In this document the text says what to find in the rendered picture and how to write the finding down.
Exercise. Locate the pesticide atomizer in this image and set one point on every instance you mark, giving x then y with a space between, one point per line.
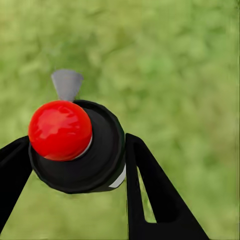
76 146

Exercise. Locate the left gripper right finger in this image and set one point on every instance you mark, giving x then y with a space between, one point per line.
174 219

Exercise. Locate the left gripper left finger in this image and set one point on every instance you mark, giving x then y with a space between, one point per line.
15 170

